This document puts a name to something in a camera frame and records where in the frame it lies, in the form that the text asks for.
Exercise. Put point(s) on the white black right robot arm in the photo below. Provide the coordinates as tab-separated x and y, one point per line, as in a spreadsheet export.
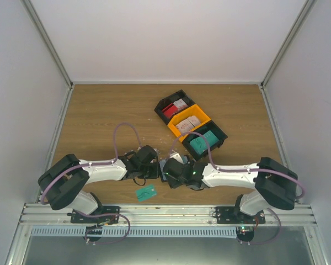
273	184

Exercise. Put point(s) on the aluminium mounting rail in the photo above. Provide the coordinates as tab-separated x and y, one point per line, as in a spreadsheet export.
161	215

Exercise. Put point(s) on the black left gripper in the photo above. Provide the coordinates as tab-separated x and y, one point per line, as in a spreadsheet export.
155	174

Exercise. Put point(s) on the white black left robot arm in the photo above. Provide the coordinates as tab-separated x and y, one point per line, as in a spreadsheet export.
62	185

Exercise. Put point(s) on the red white card stack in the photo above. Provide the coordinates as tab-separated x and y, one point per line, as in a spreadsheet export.
174	107

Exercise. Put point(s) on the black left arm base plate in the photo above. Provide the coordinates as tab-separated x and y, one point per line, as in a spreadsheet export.
103	215

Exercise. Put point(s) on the teal card stack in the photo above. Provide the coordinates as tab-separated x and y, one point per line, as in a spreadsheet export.
199	145

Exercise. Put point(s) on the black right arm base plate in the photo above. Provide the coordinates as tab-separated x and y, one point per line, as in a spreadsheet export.
228	215

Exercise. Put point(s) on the black left card bin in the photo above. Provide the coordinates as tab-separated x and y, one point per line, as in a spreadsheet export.
170	99

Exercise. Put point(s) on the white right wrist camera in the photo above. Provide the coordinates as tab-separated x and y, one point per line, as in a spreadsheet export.
177	157

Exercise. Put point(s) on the black right card bin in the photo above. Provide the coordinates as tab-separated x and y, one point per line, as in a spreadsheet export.
201	130

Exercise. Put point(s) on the grey slotted cable duct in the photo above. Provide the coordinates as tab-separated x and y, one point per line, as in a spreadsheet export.
138	231

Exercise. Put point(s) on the black card bin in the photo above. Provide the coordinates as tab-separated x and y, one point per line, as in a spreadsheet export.
201	130
170	99

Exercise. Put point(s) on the black leather card holder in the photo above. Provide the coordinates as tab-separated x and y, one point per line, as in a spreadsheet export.
172	169

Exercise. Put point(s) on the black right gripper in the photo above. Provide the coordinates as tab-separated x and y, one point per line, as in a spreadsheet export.
172	183

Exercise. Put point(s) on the yellow middle card bin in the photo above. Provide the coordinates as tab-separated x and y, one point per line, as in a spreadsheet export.
192	110

